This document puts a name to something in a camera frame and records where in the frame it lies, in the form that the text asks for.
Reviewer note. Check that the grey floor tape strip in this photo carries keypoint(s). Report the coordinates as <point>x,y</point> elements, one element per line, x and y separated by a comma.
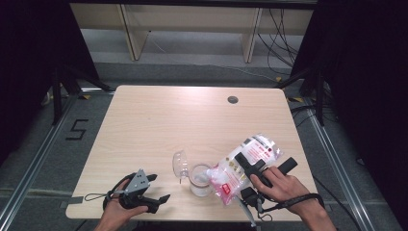
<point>72,201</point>

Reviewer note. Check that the yellow black floor tape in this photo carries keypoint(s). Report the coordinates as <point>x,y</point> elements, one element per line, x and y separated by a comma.
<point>295,99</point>

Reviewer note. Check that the black curtain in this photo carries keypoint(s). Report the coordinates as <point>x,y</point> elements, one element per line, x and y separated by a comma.
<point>25,48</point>
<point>369,64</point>

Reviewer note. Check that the black metal stand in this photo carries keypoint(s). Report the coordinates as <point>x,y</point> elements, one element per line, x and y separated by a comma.
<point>319,96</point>
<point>57,96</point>

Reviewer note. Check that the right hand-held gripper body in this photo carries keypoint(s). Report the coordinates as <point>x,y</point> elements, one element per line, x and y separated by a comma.
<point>251,196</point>

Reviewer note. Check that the clear glass jar hinged lid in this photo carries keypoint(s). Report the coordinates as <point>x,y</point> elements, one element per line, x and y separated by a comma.
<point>198,186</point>

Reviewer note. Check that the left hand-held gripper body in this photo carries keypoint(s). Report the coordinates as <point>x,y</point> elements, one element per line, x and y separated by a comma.
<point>138,183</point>

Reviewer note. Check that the person's right hand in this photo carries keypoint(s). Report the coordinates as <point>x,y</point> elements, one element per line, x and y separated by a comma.
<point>285,189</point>

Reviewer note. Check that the red white spout pouch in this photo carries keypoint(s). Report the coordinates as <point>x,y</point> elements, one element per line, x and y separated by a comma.
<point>231,173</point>

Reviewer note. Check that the beige wooden shelf unit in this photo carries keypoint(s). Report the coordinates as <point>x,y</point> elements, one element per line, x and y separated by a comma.
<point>192,19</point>

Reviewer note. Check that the metal floor rail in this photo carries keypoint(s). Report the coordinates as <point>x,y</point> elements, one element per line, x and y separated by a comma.
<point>333,160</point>
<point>38,154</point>

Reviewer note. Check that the person's left hand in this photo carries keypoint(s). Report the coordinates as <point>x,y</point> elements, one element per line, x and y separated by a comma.
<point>115,215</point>

